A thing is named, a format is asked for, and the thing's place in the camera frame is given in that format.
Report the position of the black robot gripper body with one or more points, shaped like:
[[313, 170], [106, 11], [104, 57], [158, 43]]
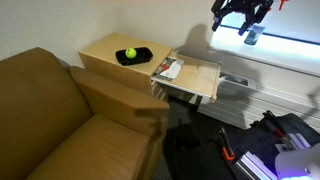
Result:
[[222, 8]]

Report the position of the paper brochure on shelf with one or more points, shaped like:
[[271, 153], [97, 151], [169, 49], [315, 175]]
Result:
[[169, 69]]

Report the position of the pull-out wooden nightstand shelf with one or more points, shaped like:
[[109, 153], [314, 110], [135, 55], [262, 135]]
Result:
[[195, 76]]

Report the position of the red-handled clamp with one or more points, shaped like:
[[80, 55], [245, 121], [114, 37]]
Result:
[[276, 128]]

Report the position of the blue-green card on windowsill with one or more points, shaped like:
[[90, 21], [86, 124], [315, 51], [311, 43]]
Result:
[[255, 32]]

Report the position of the silver aluminium rail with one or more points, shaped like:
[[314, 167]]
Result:
[[254, 168]]

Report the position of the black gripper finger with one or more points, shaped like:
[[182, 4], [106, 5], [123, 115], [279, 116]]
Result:
[[217, 20], [252, 16]]

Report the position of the tan leather armchair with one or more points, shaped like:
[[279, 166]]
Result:
[[67, 123]]

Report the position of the black plastic tray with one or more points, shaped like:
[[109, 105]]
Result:
[[144, 55]]

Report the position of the orange-handled black clamp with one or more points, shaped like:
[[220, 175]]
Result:
[[227, 150]]

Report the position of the light wood nightstand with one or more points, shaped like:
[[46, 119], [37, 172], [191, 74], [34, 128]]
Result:
[[100, 59]]

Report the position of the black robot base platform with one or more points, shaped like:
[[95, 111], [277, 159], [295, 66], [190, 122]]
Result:
[[201, 158]]

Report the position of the yellow-green tennis ball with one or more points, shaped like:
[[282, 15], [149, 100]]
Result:
[[131, 53]]

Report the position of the photo card on heater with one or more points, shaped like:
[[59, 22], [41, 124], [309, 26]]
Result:
[[234, 80]]

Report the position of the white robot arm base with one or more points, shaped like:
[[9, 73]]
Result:
[[299, 165]]

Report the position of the white wall heater unit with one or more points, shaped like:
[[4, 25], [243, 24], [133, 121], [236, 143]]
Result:
[[242, 106]]

